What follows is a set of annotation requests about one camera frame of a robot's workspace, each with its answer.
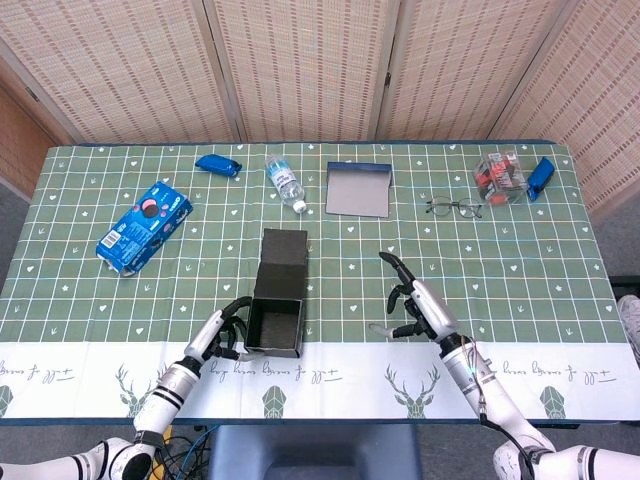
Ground white sneaker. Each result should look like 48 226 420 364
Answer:
614 293 640 354

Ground blue foil snack packet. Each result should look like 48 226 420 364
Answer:
525 156 556 202
194 154 243 178

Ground clear jar with red items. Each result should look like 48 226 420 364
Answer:
473 152 529 206

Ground blue floor cable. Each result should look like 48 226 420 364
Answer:
177 424 214 480

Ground blue cookie package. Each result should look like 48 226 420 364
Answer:
96 180 194 277

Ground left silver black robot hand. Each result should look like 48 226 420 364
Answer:
184 296 264 364

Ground clear plastic water bottle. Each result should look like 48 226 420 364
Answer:
264 154 308 214

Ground green checked tablecloth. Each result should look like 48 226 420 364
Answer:
0 141 632 421

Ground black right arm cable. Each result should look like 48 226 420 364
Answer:
469 344 539 480

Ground black floor cable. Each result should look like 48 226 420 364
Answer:
149 434 211 480

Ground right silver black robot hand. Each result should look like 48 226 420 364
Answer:
368 251 461 345

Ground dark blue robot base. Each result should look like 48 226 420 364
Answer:
207 423 422 480

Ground black foldable paper box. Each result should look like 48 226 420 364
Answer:
243 228 309 360

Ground thin black frame eyeglasses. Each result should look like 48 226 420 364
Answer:
425 196 485 220

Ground woven bamboo screen panel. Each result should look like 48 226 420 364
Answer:
492 0 640 216
377 0 584 142
202 0 401 144
0 0 239 146

